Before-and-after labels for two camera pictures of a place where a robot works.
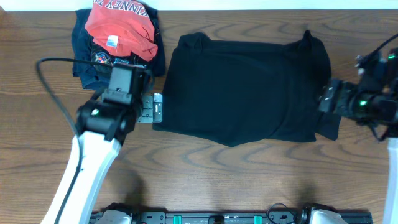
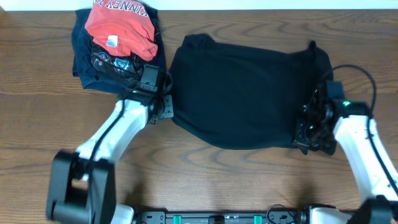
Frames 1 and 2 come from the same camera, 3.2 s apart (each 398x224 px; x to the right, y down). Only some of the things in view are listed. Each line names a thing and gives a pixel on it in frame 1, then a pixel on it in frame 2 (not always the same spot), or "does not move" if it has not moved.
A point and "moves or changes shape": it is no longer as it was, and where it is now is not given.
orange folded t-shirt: [122, 27] does not move
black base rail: [228, 217] does not move
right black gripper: [344, 89] -> [300, 139]
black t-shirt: [237, 93] moves or changes shape
